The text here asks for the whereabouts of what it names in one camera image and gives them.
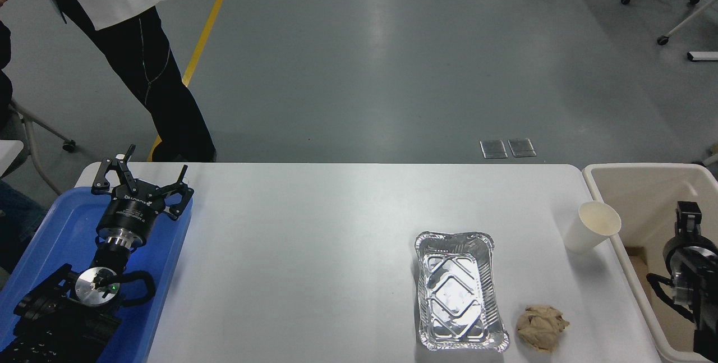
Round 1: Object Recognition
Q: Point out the grey metal chair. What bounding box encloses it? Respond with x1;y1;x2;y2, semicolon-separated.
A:
7;99;77;195

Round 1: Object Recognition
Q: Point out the white paper cup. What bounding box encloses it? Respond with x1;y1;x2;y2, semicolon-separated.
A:
563;200;622;255

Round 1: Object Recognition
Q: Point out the white side table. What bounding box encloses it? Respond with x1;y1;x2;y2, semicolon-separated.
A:
0;140;25;177

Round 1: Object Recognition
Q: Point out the crumpled tan paper ball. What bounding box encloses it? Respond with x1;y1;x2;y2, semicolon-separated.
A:
516;304;570;352

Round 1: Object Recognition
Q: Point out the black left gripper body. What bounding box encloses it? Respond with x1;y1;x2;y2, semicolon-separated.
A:
96;182;170;243

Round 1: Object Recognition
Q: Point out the large pale bin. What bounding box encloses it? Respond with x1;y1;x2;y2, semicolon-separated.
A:
582;163;718;363

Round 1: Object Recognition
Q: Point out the person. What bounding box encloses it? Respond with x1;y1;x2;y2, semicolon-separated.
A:
0;0;217;163

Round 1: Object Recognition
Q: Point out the rectangular foil tray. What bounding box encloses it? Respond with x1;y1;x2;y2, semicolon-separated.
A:
414;231;510;352

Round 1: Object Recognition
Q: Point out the blue plastic tray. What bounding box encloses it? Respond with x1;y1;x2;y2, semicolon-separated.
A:
0;186;193;363

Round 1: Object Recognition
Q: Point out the metal floor plate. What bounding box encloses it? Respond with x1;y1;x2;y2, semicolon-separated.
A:
508;138;537;158
480;140;508;159

